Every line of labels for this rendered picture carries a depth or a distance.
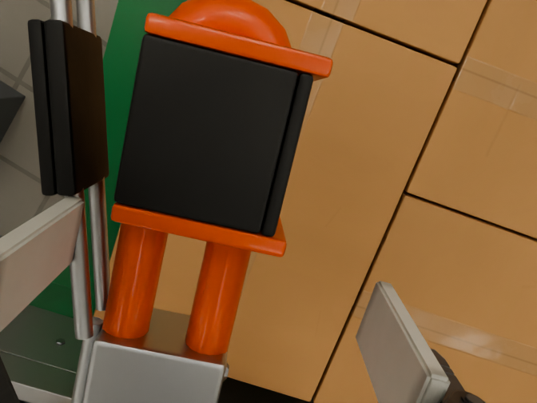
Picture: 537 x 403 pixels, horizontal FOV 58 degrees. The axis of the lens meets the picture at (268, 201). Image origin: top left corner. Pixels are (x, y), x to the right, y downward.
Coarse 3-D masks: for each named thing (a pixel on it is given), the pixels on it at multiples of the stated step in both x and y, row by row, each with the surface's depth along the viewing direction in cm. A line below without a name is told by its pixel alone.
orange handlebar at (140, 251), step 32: (192, 0) 20; (224, 0) 20; (256, 32) 20; (128, 256) 22; (160, 256) 22; (224, 256) 22; (128, 288) 22; (224, 288) 22; (128, 320) 22; (192, 320) 23; (224, 320) 23; (224, 352) 23
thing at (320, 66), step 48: (144, 48) 18; (192, 48) 19; (240, 48) 19; (288, 48) 19; (144, 96) 19; (192, 96) 19; (240, 96) 19; (288, 96) 19; (144, 144) 19; (192, 144) 19; (240, 144) 19; (288, 144) 19; (144, 192) 20; (192, 192) 20; (240, 192) 20; (240, 240) 20
